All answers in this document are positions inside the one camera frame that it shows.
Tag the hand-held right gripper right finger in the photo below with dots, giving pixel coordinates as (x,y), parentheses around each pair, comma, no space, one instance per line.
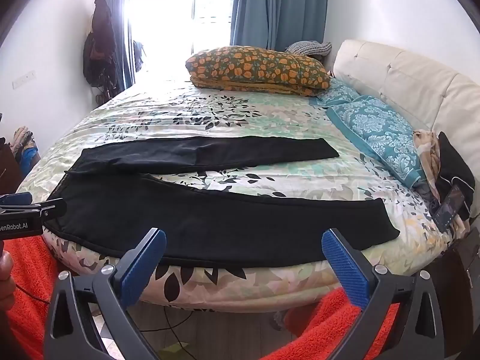
(345,270)

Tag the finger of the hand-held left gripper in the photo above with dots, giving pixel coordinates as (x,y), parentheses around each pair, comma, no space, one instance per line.
(15,198)
(54,208)

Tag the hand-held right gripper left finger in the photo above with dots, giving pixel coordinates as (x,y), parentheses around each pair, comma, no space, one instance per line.
(144,270)

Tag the black pants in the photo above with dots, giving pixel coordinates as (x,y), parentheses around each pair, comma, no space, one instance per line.
(187,213)

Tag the person's left hand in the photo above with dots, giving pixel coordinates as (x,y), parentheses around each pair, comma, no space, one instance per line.
(5,285)

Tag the dark wooden furniture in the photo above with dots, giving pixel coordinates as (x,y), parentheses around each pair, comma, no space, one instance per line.
(9,168)

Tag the person's left red fleece leg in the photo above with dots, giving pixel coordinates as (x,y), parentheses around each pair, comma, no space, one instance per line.
(30,266)

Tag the person's red fleece leg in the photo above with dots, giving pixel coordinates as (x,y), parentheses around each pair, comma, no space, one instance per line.
(318,330)
(30,266)

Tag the pile of colourful clothes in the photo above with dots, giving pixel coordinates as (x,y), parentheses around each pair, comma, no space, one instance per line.
(26,150)

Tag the person's right red fleece leg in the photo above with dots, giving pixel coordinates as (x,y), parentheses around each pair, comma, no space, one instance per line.
(318,330)

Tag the dark wooden nightstand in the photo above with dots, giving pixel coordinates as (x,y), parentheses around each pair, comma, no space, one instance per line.
(461,266)

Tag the dark smartphone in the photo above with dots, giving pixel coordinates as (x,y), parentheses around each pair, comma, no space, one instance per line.
(450,208)

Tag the large teal patterned pillow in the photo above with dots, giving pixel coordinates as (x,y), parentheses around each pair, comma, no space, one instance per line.
(382,138)

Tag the beige crumpled cloth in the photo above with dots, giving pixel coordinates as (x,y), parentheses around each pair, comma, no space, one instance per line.
(427,157)

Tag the black garment with white piping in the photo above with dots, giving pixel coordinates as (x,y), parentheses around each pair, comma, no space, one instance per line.
(455,168)

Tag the bed with floral sheet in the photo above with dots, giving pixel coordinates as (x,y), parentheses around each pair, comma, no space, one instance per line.
(262,120)

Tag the dark hanging clothes and bags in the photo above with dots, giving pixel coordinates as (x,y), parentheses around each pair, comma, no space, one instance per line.
(101,41)

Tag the dark cloth by window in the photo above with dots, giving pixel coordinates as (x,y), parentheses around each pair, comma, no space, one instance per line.
(138,56)

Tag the small teal patterned pillow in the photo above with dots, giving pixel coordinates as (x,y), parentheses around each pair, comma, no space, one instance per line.
(337,93)

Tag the narrow blue curtain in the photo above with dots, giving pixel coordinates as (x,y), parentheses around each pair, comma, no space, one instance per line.
(114,15)

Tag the cream padded headboard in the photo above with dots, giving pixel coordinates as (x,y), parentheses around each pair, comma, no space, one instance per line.
(405,71)

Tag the glass balcony door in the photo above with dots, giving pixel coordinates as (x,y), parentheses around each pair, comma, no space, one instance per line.
(168,18)

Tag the orange floral green pillow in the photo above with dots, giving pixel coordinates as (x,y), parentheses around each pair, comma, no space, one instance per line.
(255,63)

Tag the checked cloth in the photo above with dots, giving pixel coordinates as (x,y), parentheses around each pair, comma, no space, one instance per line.
(307,48)

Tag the wide blue curtain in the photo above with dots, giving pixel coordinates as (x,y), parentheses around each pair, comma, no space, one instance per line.
(277,7)

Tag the white wall switch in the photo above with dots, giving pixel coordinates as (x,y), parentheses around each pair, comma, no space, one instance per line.
(23,79)

